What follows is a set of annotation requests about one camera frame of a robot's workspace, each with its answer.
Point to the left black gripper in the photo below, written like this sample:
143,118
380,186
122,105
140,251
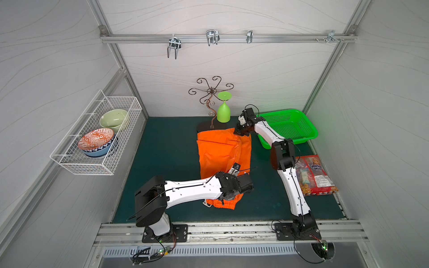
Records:
246,183

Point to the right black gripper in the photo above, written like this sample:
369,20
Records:
241,127

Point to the orange shorts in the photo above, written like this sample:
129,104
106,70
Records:
220,149

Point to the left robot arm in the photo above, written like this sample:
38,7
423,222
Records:
158,195

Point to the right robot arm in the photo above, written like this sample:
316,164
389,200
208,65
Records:
283,160

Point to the green plastic goblet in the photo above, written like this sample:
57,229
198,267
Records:
224,111

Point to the green plastic basket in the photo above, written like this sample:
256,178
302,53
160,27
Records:
292,124

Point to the brown metal cup stand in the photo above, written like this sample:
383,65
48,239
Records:
208,100

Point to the red snack bag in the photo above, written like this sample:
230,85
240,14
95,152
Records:
312,178

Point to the middle metal hook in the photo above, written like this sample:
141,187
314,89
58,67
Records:
213,37

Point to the metal hook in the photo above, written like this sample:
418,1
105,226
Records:
174,45
213,37

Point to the left metal hook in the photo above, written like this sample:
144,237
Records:
174,45

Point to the pale green bowl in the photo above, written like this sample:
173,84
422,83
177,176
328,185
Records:
117,120

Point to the orange patterned bowl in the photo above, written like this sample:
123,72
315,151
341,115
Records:
97,143

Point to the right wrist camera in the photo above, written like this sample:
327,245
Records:
242,120

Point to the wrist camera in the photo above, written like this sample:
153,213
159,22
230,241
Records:
235,169
242,120

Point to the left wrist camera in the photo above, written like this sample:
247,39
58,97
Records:
235,169

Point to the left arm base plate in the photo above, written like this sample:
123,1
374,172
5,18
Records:
178,233

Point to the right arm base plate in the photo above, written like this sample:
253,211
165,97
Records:
285,231

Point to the small metal bracket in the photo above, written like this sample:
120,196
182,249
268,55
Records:
249,36

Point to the right metal hook bracket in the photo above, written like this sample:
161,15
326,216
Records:
330,38

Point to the aluminium front rail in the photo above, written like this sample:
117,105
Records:
230,233

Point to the aluminium rail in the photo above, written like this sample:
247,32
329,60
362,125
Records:
224,38
230,233

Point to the white wire wall basket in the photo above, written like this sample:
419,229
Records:
70,157

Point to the aluminium top rail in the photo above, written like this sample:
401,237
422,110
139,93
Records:
224,38

